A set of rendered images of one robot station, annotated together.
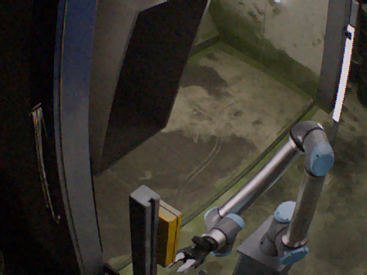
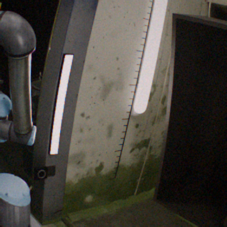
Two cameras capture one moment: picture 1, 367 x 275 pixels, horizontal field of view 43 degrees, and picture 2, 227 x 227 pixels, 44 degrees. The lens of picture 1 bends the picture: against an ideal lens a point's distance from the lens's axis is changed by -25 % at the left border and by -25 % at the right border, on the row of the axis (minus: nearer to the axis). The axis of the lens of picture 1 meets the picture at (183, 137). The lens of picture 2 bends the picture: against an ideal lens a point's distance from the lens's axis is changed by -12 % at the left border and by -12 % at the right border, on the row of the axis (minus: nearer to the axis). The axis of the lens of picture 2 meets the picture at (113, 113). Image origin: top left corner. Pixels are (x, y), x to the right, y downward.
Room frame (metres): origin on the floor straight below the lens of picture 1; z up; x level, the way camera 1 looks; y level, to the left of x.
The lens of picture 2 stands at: (2.09, -1.29, 1.47)
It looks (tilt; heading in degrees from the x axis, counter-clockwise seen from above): 16 degrees down; 99
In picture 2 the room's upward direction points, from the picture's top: 12 degrees clockwise
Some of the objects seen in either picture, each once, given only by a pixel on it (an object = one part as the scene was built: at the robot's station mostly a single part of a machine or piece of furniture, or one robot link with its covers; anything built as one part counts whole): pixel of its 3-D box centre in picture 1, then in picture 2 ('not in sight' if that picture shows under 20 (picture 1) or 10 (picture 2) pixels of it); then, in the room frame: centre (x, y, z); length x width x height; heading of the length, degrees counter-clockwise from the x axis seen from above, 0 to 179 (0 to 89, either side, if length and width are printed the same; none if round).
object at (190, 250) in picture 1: (198, 253); not in sight; (1.26, -0.10, 1.07); 0.12 x 0.08 x 0.09; 144
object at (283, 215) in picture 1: (286, 222); (9, 200); (1.65, -0.52, 0.83); 0.17 x 0.15 x 0.18; 14
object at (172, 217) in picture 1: (156, 234); not in sight; (1.05, 0.05, 1.42); 0.12 x 0.06 x 0.26; 54
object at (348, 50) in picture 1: (345, 73); not in sight; (2.80, -1.04, 1.02); 0.06 x 0.02 x 0.83; 54
